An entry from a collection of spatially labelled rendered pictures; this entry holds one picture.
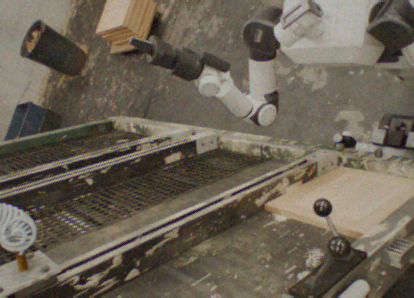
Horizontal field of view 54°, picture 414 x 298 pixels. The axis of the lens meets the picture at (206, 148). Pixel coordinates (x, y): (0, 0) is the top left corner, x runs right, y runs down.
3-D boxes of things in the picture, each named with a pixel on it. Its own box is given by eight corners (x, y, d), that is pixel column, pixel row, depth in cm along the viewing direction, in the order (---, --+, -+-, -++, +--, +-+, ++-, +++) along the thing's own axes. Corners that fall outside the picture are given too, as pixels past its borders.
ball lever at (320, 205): (361, 256, 79) (330, 193, 81) (352, 264, 77) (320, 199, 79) (346, 259, 82) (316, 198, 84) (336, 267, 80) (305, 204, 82)
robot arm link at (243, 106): (212, 95, 136) (242, 123, 149) (229, 107, 128) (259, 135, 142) (231, 70, 135) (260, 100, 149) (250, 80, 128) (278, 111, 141)
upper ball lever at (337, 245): (323, 291, 73) (360, 243, 65) (311, 301, 70) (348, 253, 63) (307, 275, 75) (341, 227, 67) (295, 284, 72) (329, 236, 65)
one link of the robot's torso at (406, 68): (407, 49, 174) (358, 17, 142) (454, 47, 162) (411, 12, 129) (401, 85, 175) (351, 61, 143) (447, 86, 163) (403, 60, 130)
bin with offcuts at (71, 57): (94, 43, 522) (47, 15, 478) (81, 79, 511) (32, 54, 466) (74, 48, 558) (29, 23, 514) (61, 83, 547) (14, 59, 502)
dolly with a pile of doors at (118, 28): (165, 9, 432) (136, -14, 405) (151, 53, 421) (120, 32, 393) (132, 19, 475) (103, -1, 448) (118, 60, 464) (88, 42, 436)
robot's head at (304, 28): (290, 29, 113) (270, 24, 107) (320, 6, 106) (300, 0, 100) (298, 49, 112) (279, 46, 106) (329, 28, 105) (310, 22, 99)
